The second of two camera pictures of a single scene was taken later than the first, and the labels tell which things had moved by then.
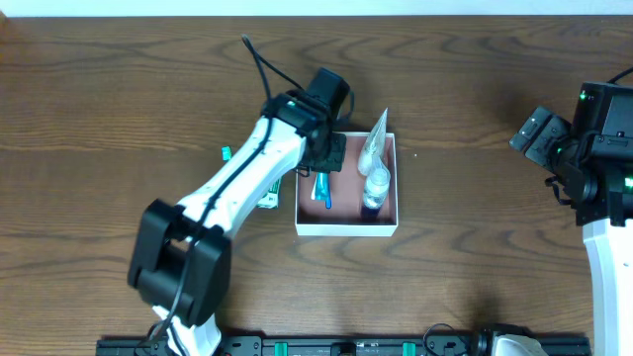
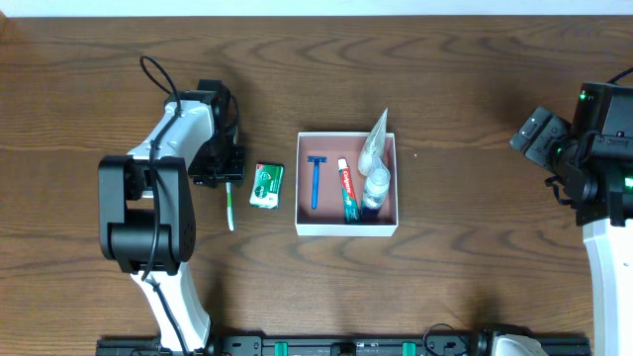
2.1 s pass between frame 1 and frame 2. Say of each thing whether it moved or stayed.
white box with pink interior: stayed
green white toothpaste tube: moved
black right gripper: stayed
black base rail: stayed
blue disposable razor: moved
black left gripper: moved
